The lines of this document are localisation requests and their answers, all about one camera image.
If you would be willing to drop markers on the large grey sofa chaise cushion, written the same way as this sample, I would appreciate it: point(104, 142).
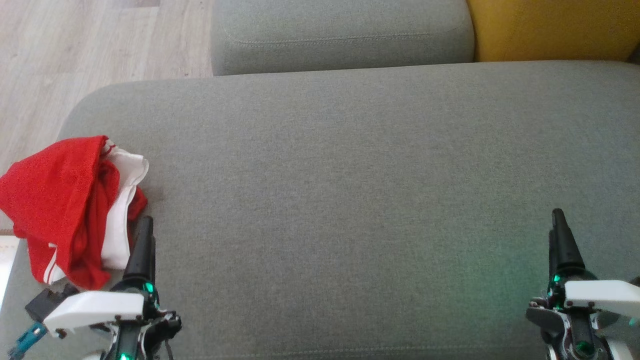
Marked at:
point(325, 200)

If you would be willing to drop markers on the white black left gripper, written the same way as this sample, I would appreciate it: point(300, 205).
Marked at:
point(100, 307)

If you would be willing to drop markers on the yellow sofa backrest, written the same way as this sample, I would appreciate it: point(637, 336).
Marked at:
point(550, 25)

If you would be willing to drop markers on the grey sofa seat cushion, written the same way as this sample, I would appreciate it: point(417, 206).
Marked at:
point(340, 30)

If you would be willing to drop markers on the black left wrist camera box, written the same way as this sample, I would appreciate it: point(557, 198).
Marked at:
point(42, 302)

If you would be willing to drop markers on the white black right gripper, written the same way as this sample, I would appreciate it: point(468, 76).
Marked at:
point(600, 297)

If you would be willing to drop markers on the red jersey white striped trim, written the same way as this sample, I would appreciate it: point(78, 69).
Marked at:
point(50, 200)

